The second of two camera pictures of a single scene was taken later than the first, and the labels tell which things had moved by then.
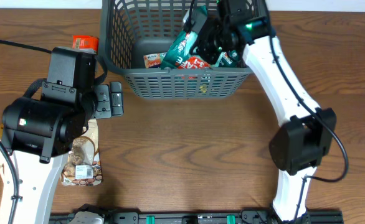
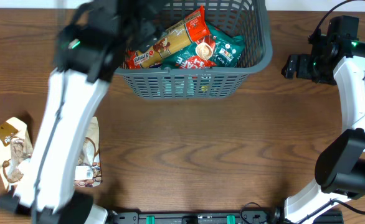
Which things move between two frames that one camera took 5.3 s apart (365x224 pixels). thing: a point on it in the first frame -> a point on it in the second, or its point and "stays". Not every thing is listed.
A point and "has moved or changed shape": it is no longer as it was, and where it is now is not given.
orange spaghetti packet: (85, 42) has moved or changed shape
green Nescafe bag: (178, 56) stays
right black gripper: (210, 42) -> (296, 66)
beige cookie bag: (83, 167) stays
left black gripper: (108, 99) -> (144, 34)
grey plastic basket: (129, 28) stays
